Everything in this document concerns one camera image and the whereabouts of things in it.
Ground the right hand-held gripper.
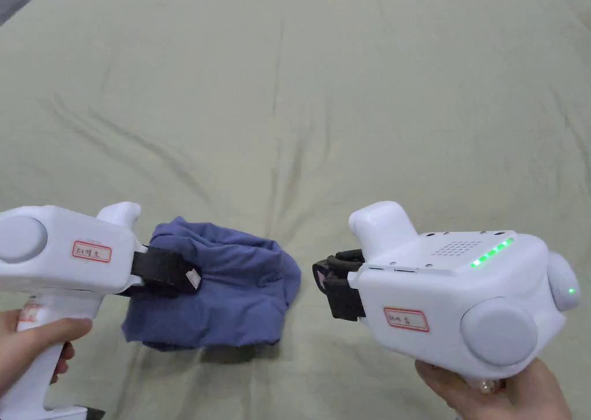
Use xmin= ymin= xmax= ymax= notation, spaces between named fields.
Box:
xmin=312 ymin=201 xmax=582 ymax=392

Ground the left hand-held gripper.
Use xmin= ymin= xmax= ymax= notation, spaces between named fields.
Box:
xmin=0 ymin=201 xmax=203 ymax=420

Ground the dark blue garment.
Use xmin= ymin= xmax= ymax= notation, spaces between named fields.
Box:
xmin=121 ymin=216 xmax=302 ymax=363

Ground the person's left hand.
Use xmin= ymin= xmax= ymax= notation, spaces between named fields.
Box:
xmin=0 ymin=309 xmax=95 ymax=396

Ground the person's right hand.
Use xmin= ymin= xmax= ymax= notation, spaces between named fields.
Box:
xmin=414 ymin=358 xmax=574 ymax=420

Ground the bed with pale green sheet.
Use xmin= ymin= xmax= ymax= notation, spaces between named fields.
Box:
xmin=0 ymin=0 xmax=591 ymax=420

